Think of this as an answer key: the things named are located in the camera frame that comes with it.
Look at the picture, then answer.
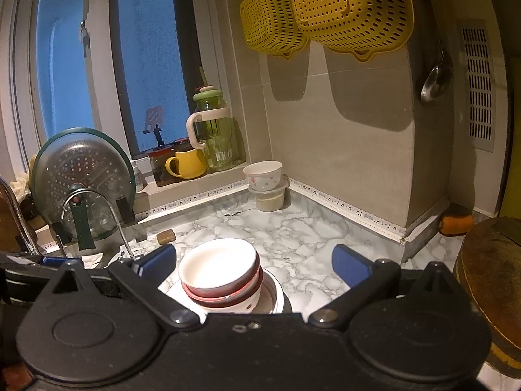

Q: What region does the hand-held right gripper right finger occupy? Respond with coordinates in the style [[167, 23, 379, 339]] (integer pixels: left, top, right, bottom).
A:
[[308, 244, 457, 328]]

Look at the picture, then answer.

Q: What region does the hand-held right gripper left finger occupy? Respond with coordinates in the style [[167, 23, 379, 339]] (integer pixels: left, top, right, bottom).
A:
[[45, 244, 200, 328]]

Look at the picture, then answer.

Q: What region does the pink-rimmed dotted bowl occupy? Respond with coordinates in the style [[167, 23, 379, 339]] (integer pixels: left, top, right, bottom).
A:
[[178, 238, 260, 290]]

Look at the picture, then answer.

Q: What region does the large white floral plate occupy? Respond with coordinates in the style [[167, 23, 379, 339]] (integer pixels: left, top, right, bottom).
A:
[[165, 271, 292, 315]]

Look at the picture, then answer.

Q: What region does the thin chrome gooseneck faucet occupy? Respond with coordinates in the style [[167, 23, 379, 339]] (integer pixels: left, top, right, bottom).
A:
[[61, 189, 139, 262]]

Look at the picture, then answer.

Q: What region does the black lid rack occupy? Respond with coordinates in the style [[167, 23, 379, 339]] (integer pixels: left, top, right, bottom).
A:
[[53, 197, 135, 245]]

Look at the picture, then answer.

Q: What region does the pale yellow cloth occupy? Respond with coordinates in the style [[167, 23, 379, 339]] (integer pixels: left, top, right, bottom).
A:
[[8, 155, 41, 200]]

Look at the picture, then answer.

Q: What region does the white pill bottle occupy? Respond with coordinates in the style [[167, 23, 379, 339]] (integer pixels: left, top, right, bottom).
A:
[[130, 160, 144, 191]]

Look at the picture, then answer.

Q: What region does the dark glass jar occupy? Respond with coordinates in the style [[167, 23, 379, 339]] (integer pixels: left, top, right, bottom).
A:
[[147, 147, 174, 187]]

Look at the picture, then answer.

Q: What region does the clear plastic lidded container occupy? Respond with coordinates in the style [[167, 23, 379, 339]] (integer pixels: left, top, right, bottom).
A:
[[249, 179, 289, 212]]

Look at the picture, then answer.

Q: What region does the yellow mug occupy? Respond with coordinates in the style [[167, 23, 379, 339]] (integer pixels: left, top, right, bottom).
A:
[[165, 149, 207, 179]]

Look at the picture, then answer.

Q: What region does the glass pot lid green rim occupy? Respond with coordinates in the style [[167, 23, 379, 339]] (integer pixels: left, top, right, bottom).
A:
[[30, 127, 137, 251]]

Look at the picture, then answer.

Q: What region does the orange sponge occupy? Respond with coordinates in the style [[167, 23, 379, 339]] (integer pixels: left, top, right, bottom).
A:
[[440, 212, 475, 235]]

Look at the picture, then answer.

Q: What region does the white floral dotted bowl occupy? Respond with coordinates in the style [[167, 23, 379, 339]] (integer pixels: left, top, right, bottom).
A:
[[243, 161, 283, 191]]

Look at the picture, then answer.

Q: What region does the glass pitcher green lid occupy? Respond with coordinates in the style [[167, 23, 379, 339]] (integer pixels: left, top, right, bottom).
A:
[[186, 85, 241, 172]]

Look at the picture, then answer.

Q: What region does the round wooden cutting board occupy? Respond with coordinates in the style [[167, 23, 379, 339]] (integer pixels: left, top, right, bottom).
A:
[[454, 217, 521, 379]]

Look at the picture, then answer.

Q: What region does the phone stand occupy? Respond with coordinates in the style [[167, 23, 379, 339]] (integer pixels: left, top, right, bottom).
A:
[[142, 107, 167, 149]]

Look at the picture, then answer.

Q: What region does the metal ladle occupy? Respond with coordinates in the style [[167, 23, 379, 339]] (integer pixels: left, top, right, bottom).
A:
[[420, 41, 453, 104]]

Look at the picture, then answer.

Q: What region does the white vent grille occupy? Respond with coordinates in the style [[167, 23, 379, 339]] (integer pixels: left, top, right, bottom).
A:
[[460, 20, 497, 148]]

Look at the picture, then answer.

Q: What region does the window latch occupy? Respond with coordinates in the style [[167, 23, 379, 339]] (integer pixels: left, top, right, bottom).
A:
[[79, 18, 90, 58]]

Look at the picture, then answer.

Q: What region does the large yellow colander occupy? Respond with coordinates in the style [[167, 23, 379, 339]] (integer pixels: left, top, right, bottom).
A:
[[287, 0, 415, 63]]

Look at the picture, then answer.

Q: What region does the small yellow colander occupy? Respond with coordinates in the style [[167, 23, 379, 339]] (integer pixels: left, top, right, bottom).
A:
[[239, 0, 310, 60]]

